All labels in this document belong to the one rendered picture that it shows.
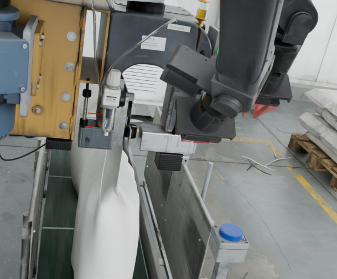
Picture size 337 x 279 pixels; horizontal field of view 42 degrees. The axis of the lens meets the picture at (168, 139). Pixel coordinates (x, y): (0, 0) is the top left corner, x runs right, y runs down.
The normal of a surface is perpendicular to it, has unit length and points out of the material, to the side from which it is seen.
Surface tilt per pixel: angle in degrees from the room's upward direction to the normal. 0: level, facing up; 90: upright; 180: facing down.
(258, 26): 140
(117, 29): 90
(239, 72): 128
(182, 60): 54
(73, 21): 90
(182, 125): 44
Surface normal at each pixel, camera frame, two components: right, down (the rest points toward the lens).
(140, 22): 0.18, 0.42
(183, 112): 0.27, -0.36
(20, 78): 0.58, 0.42
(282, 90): 0.16, -0.58
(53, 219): 0.18, -0.90
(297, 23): -0.04, 0.65
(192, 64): 0.10, -0.21
